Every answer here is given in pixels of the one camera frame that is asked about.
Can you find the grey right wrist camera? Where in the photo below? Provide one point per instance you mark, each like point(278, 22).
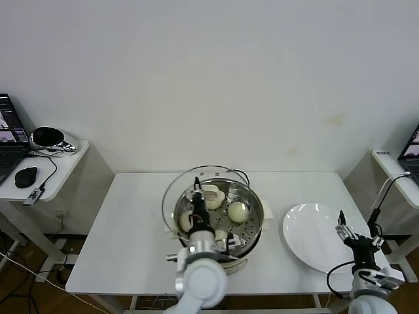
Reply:
point(391, 278)

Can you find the white wall outlet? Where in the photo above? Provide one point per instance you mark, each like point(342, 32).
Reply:
point(63, 214)

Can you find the white side table with mouse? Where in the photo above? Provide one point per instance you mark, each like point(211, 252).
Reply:
point(65, 170)

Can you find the white power strip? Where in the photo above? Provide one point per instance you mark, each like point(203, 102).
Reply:
point(42, 276)

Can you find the chrome oval gadget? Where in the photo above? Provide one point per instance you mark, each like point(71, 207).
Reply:
point(49, 137)

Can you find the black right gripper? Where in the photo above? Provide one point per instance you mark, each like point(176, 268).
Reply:
point(363, 254)

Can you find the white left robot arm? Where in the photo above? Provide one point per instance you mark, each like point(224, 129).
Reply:
point(203, 284)

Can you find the black computer mouse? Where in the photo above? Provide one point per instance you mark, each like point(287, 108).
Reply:
point(26, 176)

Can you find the perforated steel steamer basket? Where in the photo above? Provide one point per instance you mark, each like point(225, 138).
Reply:
point(255, 225)

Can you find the white table frame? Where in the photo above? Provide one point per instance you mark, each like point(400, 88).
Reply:
point(322, 301)

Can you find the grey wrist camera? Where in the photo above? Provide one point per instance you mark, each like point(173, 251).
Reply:
point(233, 245)
point(391, 278)

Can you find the white round plate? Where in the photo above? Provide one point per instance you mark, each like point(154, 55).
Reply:
point(311, 235)

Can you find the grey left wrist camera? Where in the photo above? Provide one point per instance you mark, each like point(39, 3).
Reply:
point(233, 245)

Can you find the white steamed baozi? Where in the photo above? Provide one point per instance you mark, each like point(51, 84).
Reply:
point(217, 202)
point(222, 235)
point(238, 212)
point(185, 222)

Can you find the small black usb hub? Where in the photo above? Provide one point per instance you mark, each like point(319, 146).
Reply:
point(33, 195)

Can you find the cream electric cooker base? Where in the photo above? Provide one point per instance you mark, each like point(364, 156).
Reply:
point(237, 266)

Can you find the black laptop with pink screen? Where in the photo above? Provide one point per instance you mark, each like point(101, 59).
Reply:
point(410, 153)

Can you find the black laptop beside mouse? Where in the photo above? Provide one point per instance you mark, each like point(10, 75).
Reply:
point(10, 157)

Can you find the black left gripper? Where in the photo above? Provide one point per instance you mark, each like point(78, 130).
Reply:
point(200, 214)

